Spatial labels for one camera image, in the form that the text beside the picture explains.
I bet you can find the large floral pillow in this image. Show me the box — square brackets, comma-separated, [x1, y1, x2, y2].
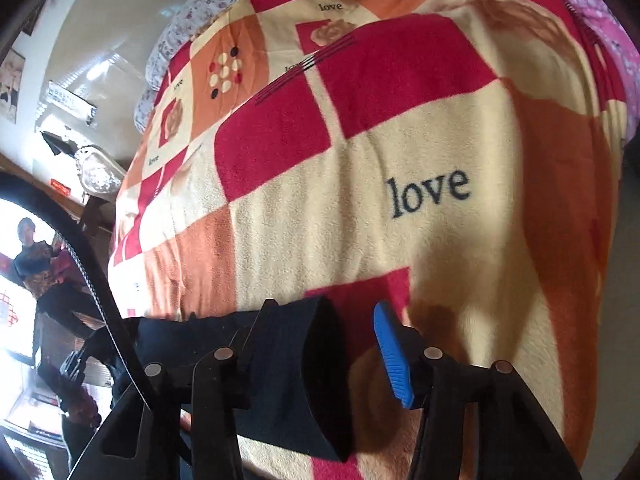
[145, 0, 313, 88]

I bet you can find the white ornate chair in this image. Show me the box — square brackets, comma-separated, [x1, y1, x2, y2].
[74, 144, 127, 197]

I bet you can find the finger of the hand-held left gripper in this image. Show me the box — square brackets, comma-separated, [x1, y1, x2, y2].
[59, 346, 109, 387]

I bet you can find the checkered rose printed blanket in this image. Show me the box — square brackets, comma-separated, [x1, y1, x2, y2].
[107, 0, 640, 480]

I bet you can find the wall calendar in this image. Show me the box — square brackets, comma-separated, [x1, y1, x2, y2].
[46, 80, 98, 126]

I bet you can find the small floral pillow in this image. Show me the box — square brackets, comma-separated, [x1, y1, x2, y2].
[134, 84, 162, 132]

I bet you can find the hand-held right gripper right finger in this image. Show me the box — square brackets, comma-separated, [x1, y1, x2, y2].
[373, 300, 583, 480]

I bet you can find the pink penguin printed quilt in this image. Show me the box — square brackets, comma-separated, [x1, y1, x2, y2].
[307, 0, 640, 133]

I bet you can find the wall poster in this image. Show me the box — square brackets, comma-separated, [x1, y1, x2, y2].
[0, 50, 27, 123]

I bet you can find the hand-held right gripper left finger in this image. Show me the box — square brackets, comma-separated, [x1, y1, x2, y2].
[70, 298, 279, 480]

